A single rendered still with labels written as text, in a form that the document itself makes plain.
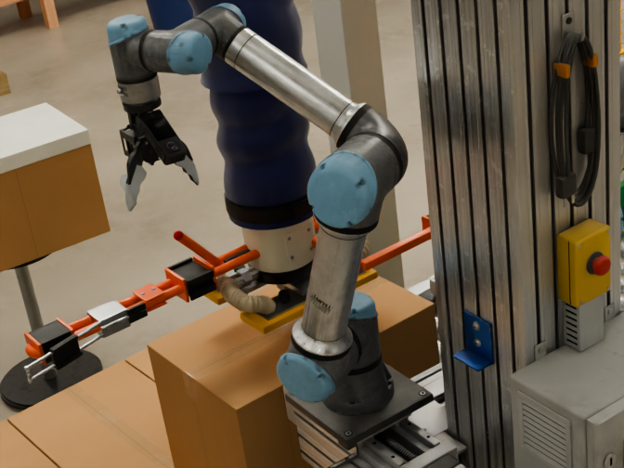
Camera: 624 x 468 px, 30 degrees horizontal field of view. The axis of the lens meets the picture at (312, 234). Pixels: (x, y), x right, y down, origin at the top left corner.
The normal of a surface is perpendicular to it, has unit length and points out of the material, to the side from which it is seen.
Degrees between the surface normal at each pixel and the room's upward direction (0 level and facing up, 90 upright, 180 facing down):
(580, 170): 90
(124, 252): 0
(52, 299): 0
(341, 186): 83
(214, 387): 0
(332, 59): 90
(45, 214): 90
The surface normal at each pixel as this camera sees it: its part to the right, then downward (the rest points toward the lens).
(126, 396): -0.12, -0.88
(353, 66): 0.63, 0.29
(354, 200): -0.46, 0.34
